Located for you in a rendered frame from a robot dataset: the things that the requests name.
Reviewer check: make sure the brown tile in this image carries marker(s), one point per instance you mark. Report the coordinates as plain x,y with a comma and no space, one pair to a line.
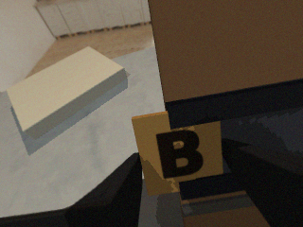
178,155

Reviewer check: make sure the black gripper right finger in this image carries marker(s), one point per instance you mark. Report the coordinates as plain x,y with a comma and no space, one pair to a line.
273,181

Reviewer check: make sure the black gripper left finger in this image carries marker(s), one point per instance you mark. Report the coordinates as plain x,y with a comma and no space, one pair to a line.
115,202

